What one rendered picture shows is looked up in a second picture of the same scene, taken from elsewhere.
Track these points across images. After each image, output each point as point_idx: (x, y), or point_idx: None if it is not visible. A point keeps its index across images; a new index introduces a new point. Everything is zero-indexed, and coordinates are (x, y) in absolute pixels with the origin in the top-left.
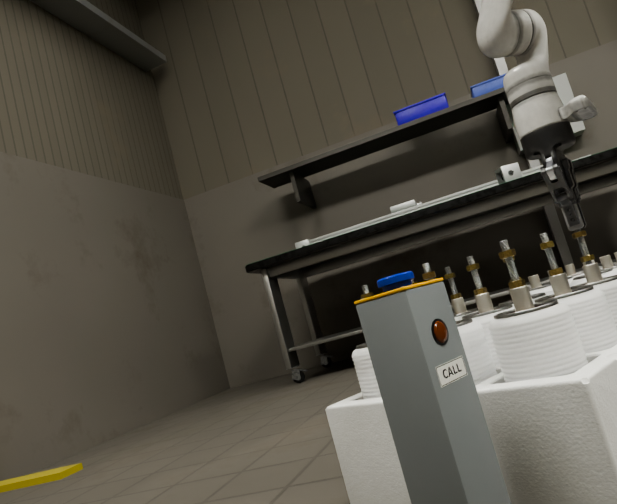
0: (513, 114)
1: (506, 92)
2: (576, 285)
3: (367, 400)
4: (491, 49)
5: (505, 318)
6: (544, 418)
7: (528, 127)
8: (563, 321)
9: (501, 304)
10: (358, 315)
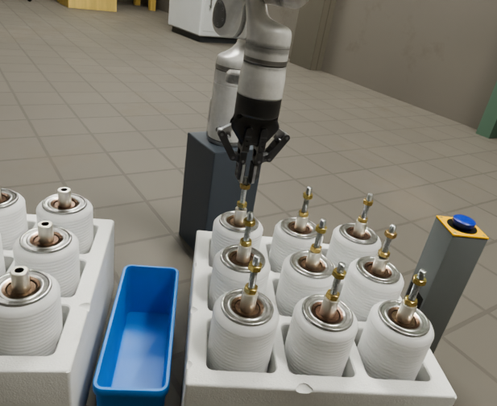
0: (279, 74)
1: (283, 48)
2: (234, 229)
3: (426, 354)
4: (306, 2)
5: (378, 238)
6: None
7: (283, 93)
8: None
9: (262, 266)
10: (485, 244)
